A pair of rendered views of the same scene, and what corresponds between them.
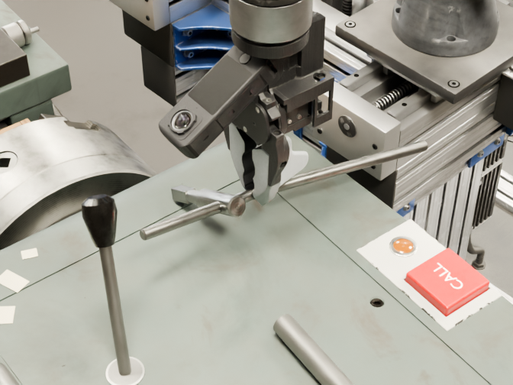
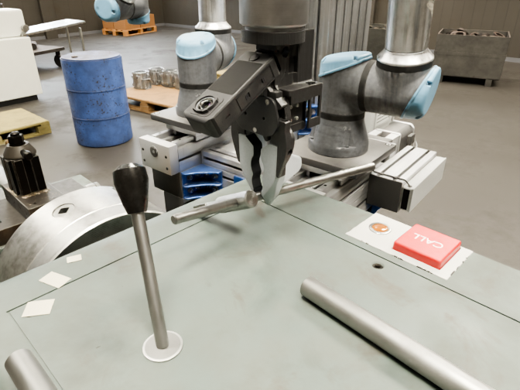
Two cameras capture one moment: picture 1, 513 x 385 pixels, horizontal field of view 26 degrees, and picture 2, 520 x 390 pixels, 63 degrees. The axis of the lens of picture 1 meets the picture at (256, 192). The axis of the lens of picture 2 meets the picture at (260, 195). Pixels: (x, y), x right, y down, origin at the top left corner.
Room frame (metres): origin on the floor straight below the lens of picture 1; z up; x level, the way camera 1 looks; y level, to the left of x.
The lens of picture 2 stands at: (0.35, 0.08, 1.56)
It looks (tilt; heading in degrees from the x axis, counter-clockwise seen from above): 28 degrees down; 352
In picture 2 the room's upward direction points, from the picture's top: straight up
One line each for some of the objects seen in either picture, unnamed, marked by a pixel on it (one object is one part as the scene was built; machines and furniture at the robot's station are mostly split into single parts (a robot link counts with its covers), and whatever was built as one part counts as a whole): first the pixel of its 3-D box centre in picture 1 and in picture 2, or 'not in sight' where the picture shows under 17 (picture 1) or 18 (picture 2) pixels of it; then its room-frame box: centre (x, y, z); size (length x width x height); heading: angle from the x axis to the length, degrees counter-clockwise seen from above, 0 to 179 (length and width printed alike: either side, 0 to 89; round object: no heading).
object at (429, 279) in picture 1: (446, 283); (426, 247); (0.74, -0.19, 1.26); 0.06 x 0.06 x 0.02; 37
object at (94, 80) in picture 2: not in sight; (98, 97); (4.79, 1.06, 0.43); 0.57 x 0.57 x 0.86
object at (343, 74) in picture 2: not in sight; (346, 80); (1.32, -0.28, 1.33); 0.13 x 0.12 x 0.14; 48
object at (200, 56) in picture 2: not in sight; (197, 57); (1.69, 0.07, 1.33); 0.13 x 0.12 x 0.14; 155
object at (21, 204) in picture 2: not in sight; (35, 198); (1.48, 0.54, 1.00); 0.20 x 0.10 x 0.05; 37
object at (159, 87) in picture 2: not in sight; (168, 90); (6.00, 0.45, 0.19); 1.33 x 0.92 x 0.37; 44
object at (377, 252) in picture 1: (424, 289); (403, 260); (0.76, -0.17, 1.23); 0.13 x 0.08 x 0.06; 37
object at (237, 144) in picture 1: (260, 149); (262, 161); (0.86, 0.00, 1.34); 0.06 x 0.03 x 0.09; 127
